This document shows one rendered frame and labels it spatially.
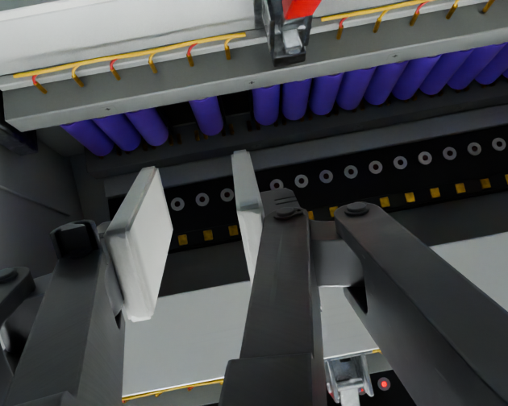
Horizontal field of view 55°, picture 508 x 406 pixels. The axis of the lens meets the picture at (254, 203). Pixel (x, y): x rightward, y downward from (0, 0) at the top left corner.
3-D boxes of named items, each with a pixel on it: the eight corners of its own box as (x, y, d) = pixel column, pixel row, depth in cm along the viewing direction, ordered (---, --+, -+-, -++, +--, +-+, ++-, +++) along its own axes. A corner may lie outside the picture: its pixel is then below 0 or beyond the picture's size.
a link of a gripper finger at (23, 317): (112, 337, 13) (-2, 358, 13) (141, 254, 17) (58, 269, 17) (96, 287, 12) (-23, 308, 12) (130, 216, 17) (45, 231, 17)
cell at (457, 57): (414, 74, 36) (445, 26, 30) (439, 70, 36) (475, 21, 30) (421, 97, 36) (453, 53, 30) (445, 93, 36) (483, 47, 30)
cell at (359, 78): (333, 89, 36) (347, 44, 30) (357, 84, 36) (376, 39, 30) (339, 112, 36) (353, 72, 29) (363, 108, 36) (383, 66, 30)
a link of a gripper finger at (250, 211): (235, 209, 14) (262, 204, 14) (230, 151, 20) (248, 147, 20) (254, 301, 15) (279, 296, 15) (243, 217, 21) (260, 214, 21)
